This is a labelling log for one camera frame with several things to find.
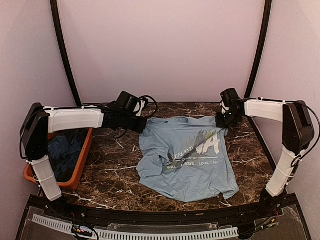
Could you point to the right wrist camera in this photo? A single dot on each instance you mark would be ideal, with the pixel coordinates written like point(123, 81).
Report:
point(224, 109)

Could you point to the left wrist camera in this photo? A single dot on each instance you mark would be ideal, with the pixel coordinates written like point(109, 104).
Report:
point(139, 107)

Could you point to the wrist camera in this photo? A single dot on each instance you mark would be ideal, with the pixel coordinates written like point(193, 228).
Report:
point(224, 109)
point(139, 107)

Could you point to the orange plastic bin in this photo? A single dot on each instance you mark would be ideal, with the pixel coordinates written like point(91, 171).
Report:
point(73, 183)

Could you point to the black right frame post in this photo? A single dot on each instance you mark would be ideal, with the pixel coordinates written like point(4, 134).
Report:
point(260, 48)

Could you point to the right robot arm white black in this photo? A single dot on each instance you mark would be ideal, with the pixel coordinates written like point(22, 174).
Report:
point(297, 130)

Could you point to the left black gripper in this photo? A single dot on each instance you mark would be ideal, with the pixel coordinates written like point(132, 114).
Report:
point(139, 128)

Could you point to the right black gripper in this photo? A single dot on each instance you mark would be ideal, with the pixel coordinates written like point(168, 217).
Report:
point(220, 122)

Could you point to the dark clothes in bin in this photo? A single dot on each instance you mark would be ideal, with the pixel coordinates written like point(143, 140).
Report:
point(64, 152)

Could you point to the black left frame post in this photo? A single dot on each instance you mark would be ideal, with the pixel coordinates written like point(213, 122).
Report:
point(63, 52)

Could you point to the black frame post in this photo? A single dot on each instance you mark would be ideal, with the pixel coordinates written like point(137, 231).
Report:
point(63, 52)
point(260, 48)

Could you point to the black front table rail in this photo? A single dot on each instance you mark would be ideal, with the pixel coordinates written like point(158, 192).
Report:
point(93, 216)

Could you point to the white slotted cable duct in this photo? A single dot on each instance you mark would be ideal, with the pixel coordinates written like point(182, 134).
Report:
point(122, 232)

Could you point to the light blue printed t-shirt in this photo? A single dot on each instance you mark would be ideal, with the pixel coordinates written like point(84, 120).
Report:
point(186, 159)

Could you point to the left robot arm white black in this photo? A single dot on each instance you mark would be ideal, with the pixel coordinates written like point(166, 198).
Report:
point(124, 113)

